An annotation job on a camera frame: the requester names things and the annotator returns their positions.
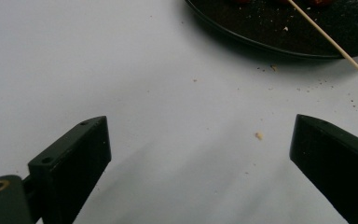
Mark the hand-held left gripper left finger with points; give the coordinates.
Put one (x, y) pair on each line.
(74, 168)

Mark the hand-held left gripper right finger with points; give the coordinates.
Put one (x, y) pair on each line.
(338, 165)

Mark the thin wooden skewer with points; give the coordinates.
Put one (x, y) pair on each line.
(323, 33)

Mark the black round plate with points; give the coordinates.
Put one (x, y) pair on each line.
(261, 28)

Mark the pale crumb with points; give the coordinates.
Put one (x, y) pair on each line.
(258, 135)

